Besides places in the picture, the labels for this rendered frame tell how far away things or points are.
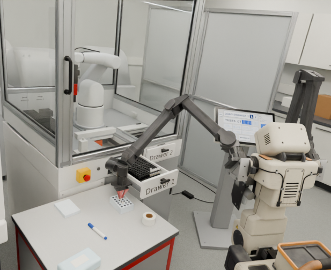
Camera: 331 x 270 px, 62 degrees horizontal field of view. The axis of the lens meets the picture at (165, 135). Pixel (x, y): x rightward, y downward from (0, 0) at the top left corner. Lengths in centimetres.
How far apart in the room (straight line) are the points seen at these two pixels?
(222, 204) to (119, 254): 151
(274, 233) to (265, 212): 16
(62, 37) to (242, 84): 214
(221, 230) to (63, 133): 183
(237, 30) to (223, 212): 189
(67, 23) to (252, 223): 131
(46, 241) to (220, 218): 175
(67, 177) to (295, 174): 119
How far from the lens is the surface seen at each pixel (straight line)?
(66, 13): 145
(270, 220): 156
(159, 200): 233
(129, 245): 140
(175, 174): 173
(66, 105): 150
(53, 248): 140
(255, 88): 307
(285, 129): 139
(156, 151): 202
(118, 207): 157
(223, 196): 263
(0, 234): 137
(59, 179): 165
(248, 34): 315
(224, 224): 282
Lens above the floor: 170
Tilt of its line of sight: 20 degrees down
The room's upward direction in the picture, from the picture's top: 8 degrees clockwise
